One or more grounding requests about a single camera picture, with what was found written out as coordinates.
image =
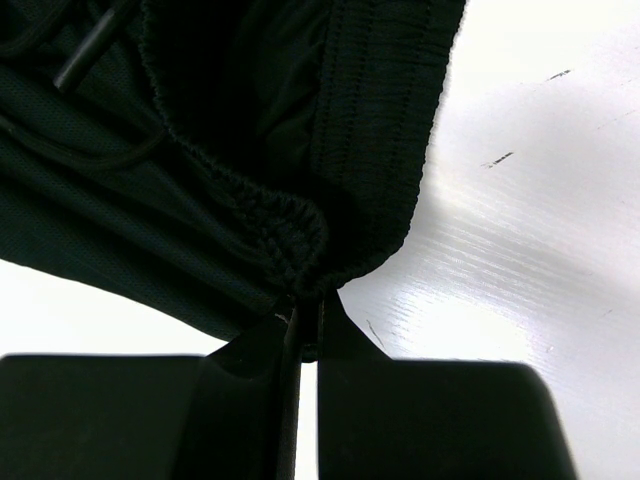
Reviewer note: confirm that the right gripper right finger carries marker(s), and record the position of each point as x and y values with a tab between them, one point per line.
380	418

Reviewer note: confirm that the black shorts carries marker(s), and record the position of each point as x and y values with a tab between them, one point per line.
218	161

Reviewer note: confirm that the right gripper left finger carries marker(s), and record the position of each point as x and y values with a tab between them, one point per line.
227	415

